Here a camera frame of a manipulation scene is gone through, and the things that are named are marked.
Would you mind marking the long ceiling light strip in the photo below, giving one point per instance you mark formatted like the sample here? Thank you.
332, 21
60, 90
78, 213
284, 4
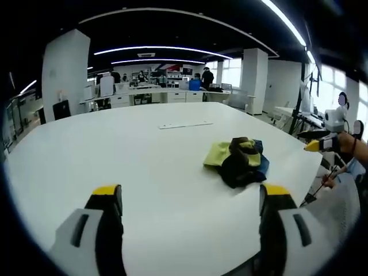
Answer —
161, 48

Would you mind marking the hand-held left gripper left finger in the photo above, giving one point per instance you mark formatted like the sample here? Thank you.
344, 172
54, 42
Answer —
86, 235

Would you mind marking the bright ceiling light strip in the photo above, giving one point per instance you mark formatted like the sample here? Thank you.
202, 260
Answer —
287, 21

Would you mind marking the white desk with mesh panel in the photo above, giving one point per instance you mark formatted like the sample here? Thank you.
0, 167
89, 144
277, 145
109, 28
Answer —
240, 100

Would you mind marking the person's right hand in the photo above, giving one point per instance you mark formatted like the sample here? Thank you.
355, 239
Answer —
346, 143

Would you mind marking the person's grey mesh clothing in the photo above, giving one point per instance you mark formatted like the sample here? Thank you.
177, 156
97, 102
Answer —
336, 212

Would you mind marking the black tripod stand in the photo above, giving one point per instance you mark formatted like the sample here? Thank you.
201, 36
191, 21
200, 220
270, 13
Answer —
296, 115

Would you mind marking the white upright appliance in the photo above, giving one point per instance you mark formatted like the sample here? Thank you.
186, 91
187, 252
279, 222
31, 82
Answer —
106, 85

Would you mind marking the yellow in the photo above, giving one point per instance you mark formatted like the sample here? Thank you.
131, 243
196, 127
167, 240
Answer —
238, 166

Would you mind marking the long white counter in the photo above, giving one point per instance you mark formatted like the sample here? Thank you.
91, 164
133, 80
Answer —
161, 96

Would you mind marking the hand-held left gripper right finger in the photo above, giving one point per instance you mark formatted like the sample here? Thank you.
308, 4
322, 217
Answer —
290, 238

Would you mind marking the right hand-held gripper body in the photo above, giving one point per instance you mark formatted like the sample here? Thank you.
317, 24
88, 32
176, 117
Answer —
335, 116

